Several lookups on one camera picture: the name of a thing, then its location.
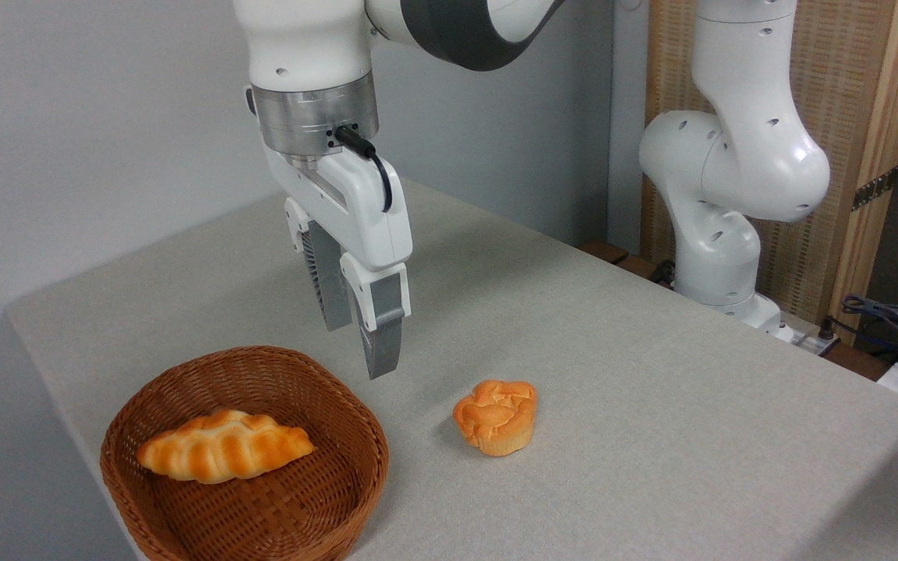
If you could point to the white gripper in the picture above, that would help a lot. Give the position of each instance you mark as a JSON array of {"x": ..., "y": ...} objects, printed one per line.
[{"x": 355, "y": 206}]

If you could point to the long braided bread roll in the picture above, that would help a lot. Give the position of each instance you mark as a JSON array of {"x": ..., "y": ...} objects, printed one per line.
[{"x": 223, "y": 448}]

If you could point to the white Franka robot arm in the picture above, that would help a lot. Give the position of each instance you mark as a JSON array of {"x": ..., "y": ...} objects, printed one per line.
[{"x": 753, "y": 156}]

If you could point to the round muffin-shaped bread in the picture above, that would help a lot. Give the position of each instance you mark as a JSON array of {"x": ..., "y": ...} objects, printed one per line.
[{"x": 496, "y": 417}]

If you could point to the brown woven wicker basket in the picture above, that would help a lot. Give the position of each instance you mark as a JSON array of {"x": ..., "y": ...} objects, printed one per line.
[{"x": 262, "y": 510}]

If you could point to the wooden woven screen panel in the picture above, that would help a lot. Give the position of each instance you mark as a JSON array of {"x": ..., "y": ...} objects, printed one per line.
[{"x": 835, "y": 78}]

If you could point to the dark metal hinge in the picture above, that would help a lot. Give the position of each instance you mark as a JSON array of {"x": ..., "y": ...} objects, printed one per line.
[{"x": 875, "y": 189}]

